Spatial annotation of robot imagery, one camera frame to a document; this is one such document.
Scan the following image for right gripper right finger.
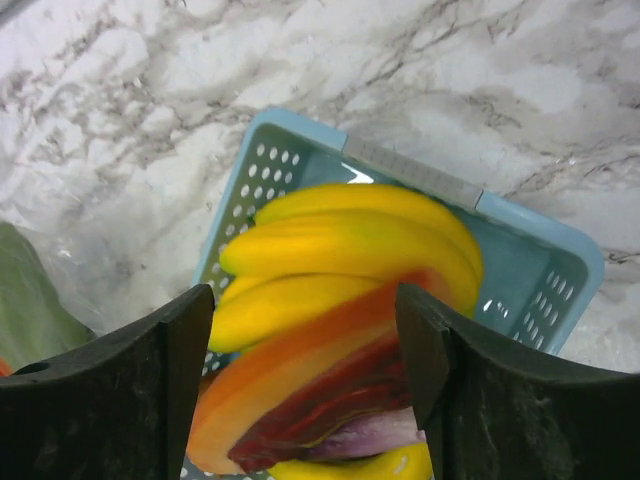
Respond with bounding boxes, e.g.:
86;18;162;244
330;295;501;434
395;284;639;479

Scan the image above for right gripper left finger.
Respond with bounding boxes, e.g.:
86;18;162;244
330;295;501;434
1;284;214;479

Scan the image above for green leaf vegetable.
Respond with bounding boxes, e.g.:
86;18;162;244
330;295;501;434
1;222;94;372

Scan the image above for red orange papaya slice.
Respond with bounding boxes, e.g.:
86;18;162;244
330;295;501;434
186;280;411;475

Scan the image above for clear orange zip bag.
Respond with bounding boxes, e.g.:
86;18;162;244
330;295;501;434
1;193;189;340

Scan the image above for single yellow banana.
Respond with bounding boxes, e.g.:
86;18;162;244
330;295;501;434
268;444;433;480

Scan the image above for purple eggplant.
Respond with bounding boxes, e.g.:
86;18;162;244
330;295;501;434
304;407;426;461

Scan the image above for blue plastic basket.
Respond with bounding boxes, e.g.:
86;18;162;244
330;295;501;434
195;108;604;372

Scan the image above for yellow banana bunch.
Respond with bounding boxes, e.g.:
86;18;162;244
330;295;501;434
209;184;484;353

